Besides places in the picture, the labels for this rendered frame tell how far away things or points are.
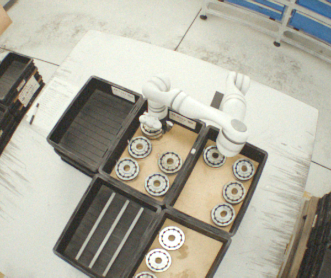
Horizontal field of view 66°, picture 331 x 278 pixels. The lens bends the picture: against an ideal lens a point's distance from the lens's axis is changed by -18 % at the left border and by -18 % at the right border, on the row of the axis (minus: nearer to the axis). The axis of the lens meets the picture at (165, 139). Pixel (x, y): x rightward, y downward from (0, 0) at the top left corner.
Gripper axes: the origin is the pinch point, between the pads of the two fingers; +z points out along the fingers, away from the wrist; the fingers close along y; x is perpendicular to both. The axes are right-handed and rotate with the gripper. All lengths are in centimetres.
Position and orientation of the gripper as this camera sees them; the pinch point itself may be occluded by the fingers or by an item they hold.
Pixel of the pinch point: (158, 128)
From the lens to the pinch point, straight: 132.3
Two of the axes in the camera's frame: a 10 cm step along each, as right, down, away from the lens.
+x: -4.5, 8.0, -3.9
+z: 0.1, 4.4, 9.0
